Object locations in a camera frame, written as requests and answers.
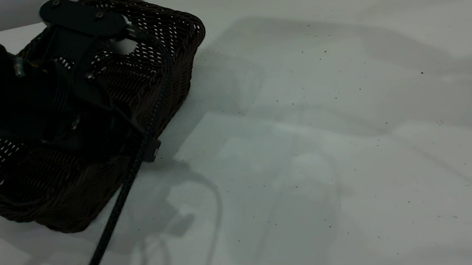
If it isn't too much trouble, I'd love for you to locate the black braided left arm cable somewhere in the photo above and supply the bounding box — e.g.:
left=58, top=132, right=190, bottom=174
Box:
left=20, top=21, right=202, bottom=265

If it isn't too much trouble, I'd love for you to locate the black woven wicker basket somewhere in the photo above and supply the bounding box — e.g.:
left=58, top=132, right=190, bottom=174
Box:
left=0, top=0, right=232, bottom=244

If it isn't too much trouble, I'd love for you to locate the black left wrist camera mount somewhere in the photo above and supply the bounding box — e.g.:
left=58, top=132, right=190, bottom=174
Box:
left=38, top=0, right=130, bottom=47

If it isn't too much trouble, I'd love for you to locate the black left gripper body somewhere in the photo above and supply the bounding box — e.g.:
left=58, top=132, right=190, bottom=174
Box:
left=7, top=18, right=164, bottom=182

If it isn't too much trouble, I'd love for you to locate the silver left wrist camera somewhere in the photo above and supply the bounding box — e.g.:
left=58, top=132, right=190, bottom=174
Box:
left=111, top=24, right=141, bottom=57

